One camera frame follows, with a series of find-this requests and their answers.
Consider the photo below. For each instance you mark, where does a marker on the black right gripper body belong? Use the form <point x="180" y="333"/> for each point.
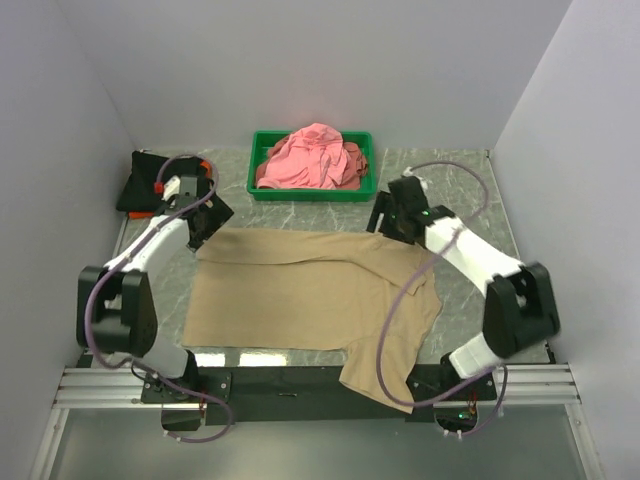
<point x="392" y="226"/>

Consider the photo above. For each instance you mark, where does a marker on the orange folded t shirt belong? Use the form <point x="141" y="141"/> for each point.
<point x="142" y="214"/>

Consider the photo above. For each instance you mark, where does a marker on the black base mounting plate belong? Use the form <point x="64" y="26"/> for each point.
<point x="306" y="393"/>

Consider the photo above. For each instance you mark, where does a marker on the dusty rose t shirt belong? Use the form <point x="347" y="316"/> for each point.
<point x="358" y="162"/>

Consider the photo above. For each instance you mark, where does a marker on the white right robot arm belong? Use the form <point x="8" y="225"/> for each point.
<point x="519" y="303"/>

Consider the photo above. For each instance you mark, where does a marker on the black folded t shirt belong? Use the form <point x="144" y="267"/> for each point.
<point x="140" y="185"/>

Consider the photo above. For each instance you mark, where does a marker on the beige t shirt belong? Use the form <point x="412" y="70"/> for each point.
<point x="281" y="289"/>

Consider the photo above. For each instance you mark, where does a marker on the green plastic bin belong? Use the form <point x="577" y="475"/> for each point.
<point x="263" y="140"/>

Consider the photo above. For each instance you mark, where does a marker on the pink t shirt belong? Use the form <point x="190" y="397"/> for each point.
<point x="312" y="157"/>

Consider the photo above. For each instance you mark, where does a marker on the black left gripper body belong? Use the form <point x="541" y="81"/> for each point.
<point x="216" y="216"/>

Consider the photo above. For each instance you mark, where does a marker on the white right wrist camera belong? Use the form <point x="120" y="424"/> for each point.
<point x="409" y="173"/>

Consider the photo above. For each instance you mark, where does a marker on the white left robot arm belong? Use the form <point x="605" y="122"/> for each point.
<point x="116" y="314"/>

